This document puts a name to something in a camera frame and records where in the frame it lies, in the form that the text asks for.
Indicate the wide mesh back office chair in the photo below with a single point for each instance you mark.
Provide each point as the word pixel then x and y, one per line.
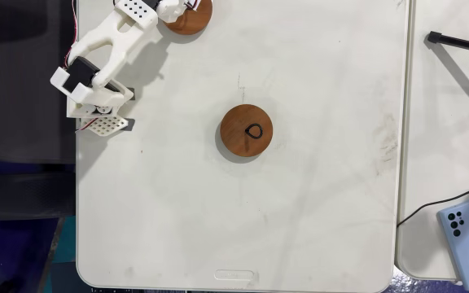
pixel 14 101

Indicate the plain wooden lid black loop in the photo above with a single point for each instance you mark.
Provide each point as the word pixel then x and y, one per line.
pixel 238 122

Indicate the wooden lid with red cross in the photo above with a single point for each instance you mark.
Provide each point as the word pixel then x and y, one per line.
pixel 195 22

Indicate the grey cushion office chair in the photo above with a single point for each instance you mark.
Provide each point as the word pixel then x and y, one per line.
pixel 23 195

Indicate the black rod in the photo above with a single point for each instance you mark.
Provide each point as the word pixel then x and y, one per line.
pixel 462 42

